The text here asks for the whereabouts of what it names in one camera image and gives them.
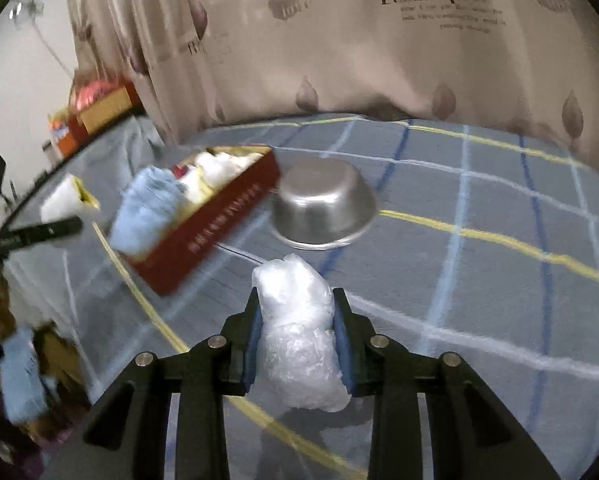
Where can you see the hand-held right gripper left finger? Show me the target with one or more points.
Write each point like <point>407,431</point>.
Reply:
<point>250,350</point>

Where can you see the steel bowl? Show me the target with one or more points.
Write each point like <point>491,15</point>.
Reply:
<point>319,200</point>

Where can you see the light blue fluffy cloth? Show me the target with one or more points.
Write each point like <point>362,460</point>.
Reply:
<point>144,215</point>
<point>21,380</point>

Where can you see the grey plaid bedsheet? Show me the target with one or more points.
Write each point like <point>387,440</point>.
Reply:
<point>479,260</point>

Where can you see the brown bag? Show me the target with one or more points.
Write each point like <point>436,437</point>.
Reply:
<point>59,355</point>

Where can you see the red plastic packets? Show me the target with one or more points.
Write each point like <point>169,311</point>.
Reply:
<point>86,95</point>

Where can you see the grey cover cloth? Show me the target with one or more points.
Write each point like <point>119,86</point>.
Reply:
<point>111,147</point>

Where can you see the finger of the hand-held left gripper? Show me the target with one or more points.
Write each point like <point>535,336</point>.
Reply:
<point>49,230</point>

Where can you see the white sock with yellow trim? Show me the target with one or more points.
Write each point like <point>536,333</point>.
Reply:
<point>61,200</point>

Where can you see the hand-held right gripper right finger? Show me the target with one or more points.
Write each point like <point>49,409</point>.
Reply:
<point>342,355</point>

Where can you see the beige leaf print curtain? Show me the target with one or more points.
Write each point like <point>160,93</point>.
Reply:
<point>379,60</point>

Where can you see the plain white sock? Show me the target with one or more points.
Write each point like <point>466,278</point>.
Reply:
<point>219,167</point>

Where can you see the orange box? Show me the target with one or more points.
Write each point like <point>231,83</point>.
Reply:
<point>66,145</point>

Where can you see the red scrunchie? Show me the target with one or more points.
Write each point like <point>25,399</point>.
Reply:
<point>182,171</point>

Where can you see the red tin box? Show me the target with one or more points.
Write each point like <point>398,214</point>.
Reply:
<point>214,230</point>

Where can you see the red box with yellow label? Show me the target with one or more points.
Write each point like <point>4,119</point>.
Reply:
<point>104,110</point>

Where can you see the white plastic bag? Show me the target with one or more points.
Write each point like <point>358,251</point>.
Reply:
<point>294,310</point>

